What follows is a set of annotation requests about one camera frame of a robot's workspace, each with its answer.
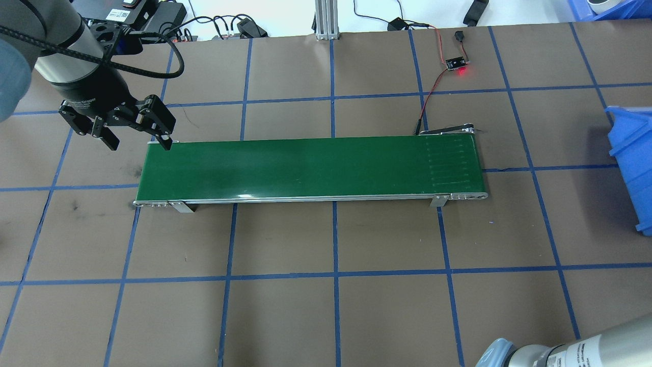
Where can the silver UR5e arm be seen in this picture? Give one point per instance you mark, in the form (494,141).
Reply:
(56,61)
(586,349)

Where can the black box with white label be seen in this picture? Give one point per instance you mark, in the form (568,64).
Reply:
(122,14)

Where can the black power brick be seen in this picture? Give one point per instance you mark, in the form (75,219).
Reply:
(165,15)

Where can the black mains plug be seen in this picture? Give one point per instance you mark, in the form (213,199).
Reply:
(250,28)

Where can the green conveyor belt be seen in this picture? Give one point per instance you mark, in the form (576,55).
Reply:
(305,168)

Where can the small board with red LED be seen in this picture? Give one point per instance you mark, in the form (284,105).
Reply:
(456,63)

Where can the small black plug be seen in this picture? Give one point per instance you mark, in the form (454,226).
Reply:
(459,36)

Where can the black power adapter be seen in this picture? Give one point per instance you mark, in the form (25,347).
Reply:
(475,11)

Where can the white mug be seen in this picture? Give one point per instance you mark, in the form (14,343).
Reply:
(603,4)

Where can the blue plastic bin with foam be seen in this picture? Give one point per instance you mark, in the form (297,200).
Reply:
(634,168)

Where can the blue bin with tape roll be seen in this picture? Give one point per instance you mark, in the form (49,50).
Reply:
(626,9)

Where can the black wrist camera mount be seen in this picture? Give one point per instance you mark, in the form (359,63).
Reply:
(127,47)

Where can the aluminium extrusion post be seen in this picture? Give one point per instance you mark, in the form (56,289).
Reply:
(326,20)

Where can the small black switch box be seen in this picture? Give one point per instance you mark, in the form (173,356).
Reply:
(397,24)

